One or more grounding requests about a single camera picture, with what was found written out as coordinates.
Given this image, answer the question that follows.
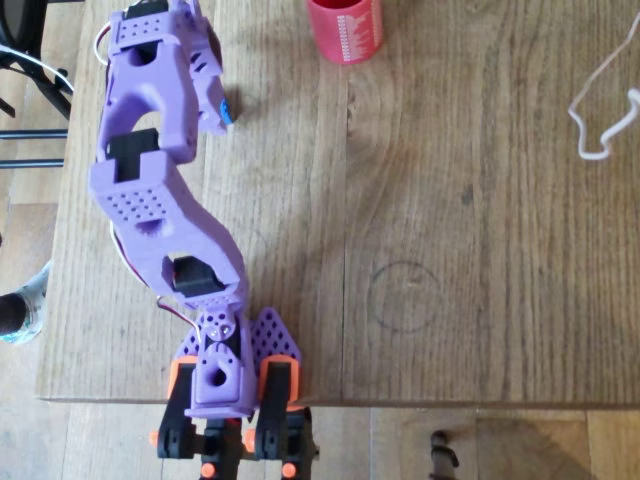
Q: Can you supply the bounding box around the red printed cup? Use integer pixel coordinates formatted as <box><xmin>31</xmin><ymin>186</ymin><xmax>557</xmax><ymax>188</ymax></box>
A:
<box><xmin>305</xmin><ymin>0</ymin><xmax>386</xmax><ymax>66</ymax></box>

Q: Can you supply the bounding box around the black metal chair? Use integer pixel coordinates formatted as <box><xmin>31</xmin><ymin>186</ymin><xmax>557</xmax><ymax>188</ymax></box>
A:
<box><xmin>0</xmin><ymin>0</ymin><xmax>87</xmax><ymax>171</ymax></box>

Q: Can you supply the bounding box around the grey sneaker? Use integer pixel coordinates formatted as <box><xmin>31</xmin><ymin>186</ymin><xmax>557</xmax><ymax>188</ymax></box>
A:
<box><xmin>0</xmin><ymin>258</ymin><xmax>54</xmax><ymax>347</ymax></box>

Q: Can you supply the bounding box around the black orange table clamp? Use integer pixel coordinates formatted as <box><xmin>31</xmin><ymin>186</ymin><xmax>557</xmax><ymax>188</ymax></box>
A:
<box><xmin>243</xmin><ymin>355</ymin><xmax>314</xmax><ymax>480</ymax></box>
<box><xmin>148</xmin><ymin>356</ymin><xmax>232</xmax><ymax>480</ymax></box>

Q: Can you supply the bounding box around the long white cable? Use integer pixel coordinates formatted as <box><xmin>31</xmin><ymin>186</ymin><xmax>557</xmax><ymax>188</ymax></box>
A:
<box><xmin>568</xmin><ymin>8</ymin><xmax>640</xmax><ymax>162</ymax></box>

